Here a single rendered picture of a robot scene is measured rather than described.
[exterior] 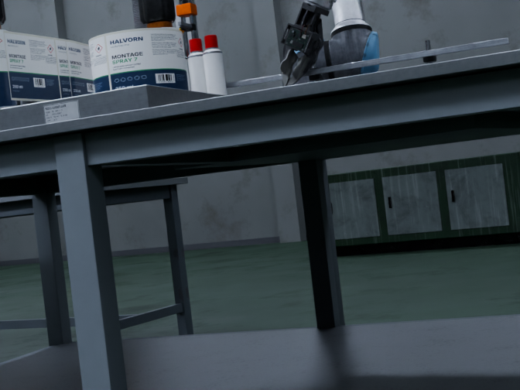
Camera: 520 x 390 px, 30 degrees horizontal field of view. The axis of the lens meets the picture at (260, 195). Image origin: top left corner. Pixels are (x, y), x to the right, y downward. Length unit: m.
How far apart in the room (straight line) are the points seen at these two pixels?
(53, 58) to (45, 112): 0.40
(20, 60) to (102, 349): 0.70
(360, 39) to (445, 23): 9.11
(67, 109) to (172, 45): 0.32
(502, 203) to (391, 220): 1.02
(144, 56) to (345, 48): 0.84
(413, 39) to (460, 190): 3.80
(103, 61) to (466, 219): 6.64
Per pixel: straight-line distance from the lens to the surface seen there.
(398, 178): 8.67
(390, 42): 12.03
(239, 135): 1.64
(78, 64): 2.32
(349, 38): 2.71
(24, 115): 1.88
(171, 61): 2.04
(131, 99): 1.76
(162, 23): 2.28
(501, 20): 11.61
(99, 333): 1.78
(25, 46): 2.18
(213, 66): 2.52
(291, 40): 2.41
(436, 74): 1.51
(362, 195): 8.82
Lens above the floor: 0.66
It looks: level
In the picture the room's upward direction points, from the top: 7 degrees counter-clockwise
